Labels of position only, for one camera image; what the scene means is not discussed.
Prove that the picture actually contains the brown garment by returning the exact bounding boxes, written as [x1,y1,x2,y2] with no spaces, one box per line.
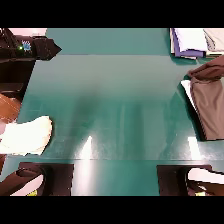
[181,55,224,142]

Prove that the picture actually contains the light blue garment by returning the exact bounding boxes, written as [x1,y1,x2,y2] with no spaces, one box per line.
[170,28,207,60]

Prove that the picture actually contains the white garment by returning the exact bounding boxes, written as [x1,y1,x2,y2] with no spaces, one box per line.
[173,27,210,52]

